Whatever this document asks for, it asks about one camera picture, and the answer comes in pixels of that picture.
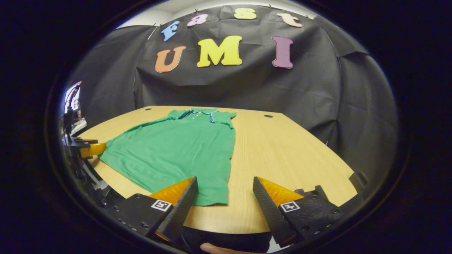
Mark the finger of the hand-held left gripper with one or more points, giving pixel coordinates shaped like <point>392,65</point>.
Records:
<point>84,140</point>
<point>92,149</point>

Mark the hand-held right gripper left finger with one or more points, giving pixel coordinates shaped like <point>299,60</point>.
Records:
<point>178,215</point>

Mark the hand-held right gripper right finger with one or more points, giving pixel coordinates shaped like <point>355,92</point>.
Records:
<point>270,211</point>

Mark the green T-shirt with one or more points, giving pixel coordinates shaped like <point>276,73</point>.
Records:
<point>169,148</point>

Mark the white side desk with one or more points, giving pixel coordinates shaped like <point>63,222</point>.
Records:
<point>79,126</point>

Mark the computer monitor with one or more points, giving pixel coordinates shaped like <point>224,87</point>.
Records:
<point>72,95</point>

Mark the black backdrop cloth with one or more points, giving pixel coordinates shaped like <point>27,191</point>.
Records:
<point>247,84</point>

